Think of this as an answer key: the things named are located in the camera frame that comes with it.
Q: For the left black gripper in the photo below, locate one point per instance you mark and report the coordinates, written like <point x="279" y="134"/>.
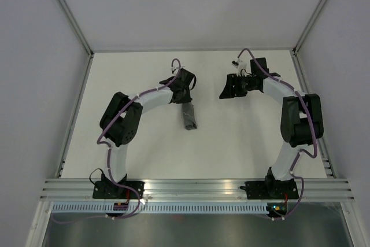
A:
<point x="186" y="99"/>

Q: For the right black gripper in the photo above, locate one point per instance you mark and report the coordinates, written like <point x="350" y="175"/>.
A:
<point x="232" y="79"/>

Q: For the grey cloth napkin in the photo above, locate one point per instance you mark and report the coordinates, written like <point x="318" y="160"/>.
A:
<point x="188" y="116"/>

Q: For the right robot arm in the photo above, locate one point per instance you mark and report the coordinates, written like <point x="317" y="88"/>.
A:
<point x="301" y="124"/>

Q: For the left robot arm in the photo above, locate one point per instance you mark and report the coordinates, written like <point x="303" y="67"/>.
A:
<point x="121" y="119"/>

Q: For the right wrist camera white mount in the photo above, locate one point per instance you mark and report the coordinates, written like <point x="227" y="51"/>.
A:
<point x="240" y="67"/>

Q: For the back aluminium frame bar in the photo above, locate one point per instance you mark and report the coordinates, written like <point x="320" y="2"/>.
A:
<point x="176" y="49"/>

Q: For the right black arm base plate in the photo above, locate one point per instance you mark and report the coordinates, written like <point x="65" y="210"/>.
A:
<point x="259" y="190"/>

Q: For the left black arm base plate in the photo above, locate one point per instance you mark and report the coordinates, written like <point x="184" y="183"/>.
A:
<point x="108" y="191"/>

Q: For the right aluminium table edge rail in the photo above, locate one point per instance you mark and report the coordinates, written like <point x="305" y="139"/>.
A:
<point x="313" y="102"/>

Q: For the aluminium table edge rail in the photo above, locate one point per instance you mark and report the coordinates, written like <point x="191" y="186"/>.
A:
<point x="72" y="121"/>
<point x="313" y="102"/>

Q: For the left aluminium table edge rail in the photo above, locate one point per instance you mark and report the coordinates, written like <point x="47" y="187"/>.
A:
<point x="72" y="121"/>

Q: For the right aluminium frame post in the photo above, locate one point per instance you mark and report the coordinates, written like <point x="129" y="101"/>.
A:
<point x="309" y="25"/>

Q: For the aluminium frame post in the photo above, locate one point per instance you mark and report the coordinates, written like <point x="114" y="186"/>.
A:
<point x="309" y="25"/>
<point x="75" y="27"/>

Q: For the aluminium mounting rail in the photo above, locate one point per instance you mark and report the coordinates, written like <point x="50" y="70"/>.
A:
<point x="198" y="190"/>

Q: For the left aluminium frame post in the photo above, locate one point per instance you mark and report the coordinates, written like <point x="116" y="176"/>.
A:
<point x="75" y="27"/>

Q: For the white slotted cable duct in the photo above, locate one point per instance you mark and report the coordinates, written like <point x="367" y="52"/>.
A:
<point x="163" y="207"/>

